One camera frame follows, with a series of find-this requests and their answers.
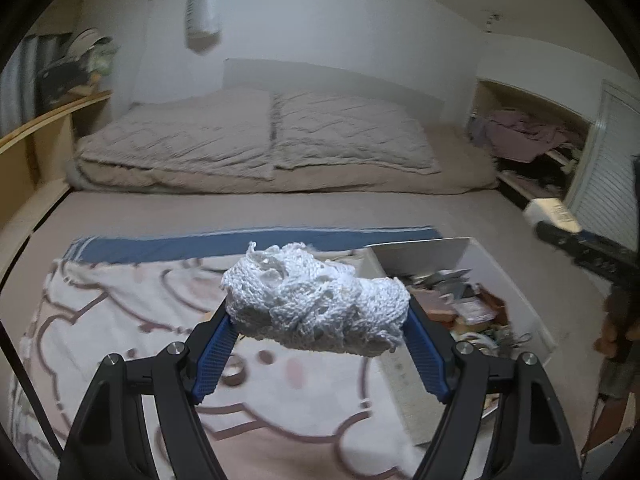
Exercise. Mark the white tape roll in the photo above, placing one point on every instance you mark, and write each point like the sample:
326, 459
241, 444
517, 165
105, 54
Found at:
475, 341

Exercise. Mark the grey curtain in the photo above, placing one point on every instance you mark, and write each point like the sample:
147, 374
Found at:
30, 70

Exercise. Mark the beige folded duvet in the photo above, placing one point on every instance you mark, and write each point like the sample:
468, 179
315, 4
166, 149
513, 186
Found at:
450, 175

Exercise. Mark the white hanging bag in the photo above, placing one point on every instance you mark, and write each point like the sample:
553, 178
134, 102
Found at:
202, 5

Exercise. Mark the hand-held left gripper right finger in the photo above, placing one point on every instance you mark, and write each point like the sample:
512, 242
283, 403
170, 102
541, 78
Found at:
425, 355

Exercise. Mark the dark clothes pile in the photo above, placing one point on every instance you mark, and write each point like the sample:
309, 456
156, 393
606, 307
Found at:
540, 175

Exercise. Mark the beige textured pillow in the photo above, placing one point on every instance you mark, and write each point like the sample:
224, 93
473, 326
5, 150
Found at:
190, 135
350, 130

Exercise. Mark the white crochet cloth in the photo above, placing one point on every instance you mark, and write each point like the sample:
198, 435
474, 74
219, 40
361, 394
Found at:
310, 300

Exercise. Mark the green plush toy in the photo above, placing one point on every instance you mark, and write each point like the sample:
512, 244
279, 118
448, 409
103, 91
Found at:
102, 60

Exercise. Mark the wooden closet shelf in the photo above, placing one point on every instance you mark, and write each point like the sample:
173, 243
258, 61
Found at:
487, 95

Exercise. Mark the cartoon printed blanket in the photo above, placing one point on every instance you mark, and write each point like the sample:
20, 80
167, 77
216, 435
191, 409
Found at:
125, 310

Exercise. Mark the wooden bedside shelf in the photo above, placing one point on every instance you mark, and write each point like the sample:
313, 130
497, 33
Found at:
30, 160

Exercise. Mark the white headboard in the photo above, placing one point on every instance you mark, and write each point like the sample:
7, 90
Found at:
325, 77

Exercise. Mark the white shoe box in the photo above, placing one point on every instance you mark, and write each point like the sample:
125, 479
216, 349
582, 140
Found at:
425, 255

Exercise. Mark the white cap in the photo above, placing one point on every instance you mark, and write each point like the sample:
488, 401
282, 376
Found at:
85, 40

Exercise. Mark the white louvre door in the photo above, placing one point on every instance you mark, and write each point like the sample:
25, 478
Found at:
610, 170

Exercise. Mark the person's right hand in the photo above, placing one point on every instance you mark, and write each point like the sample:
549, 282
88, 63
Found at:
617, 327

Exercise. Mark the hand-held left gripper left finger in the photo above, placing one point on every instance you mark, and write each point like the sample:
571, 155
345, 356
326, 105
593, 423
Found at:
215, 355

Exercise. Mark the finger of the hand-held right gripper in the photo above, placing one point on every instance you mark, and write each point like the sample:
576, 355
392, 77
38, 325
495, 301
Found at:
570, 245

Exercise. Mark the pink clothes pile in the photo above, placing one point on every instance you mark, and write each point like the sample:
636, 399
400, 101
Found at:
525, 130

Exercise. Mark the dark bag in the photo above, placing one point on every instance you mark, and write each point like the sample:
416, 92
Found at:
65, 77

